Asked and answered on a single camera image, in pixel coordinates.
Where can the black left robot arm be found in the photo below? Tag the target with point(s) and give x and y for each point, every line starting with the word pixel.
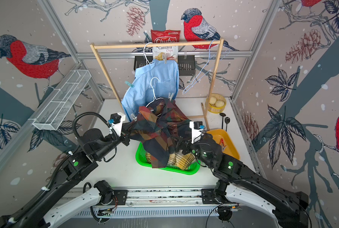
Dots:
pixel 40 211

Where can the yellow plaid long-sleeve shirt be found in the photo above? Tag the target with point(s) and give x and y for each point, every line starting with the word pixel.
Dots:
pixel 176 160

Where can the white cassava chips bag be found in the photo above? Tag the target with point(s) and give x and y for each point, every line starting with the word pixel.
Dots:
pixel 165 53

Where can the red plastic clothespin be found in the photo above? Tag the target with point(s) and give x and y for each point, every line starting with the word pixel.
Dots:
pixel 222 143

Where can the yellow plastic tray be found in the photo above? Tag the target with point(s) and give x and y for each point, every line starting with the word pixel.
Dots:
pixel 230 149

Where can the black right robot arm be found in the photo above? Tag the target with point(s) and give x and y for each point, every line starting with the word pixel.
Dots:
pixel 237 183

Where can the black wall-mounted basket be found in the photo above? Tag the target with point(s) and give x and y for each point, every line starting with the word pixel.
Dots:
pixel 186 64

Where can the dark multicolour plaid shirt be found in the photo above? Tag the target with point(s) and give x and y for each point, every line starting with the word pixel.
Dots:
pixel 160 126

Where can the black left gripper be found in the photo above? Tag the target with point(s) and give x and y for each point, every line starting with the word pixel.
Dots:
pixel 124 133

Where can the green plastic mesh basket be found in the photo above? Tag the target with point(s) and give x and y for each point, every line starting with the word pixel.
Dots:
pixel 141 159

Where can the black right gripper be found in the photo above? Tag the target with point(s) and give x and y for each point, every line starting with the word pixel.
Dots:
pixel 183 142

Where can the white clothespin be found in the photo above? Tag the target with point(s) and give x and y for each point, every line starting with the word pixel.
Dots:
pixel 134 117

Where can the teal clothespin on blue shirt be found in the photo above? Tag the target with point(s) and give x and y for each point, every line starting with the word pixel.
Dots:
pixel 129 84

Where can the light blue wire hanger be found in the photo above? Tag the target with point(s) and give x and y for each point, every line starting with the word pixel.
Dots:
pixel 197 78

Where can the aluminium frame corner post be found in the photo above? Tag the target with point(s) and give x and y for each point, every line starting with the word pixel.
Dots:
pixel 64 36

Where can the light blue long-sleeve shirt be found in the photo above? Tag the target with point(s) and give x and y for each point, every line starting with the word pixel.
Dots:
pixel 155 80

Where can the white wire mesh shelf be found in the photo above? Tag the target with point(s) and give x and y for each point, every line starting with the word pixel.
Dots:
pixel 63 99

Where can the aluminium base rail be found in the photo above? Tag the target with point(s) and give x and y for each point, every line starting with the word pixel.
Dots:
pixel 156 197

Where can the red Chuba chips bag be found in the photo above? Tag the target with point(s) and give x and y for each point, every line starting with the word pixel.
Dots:
pixel 166 36

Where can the wooden clothes rack frame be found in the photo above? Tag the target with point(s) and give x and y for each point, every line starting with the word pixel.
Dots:
pixel 95 48

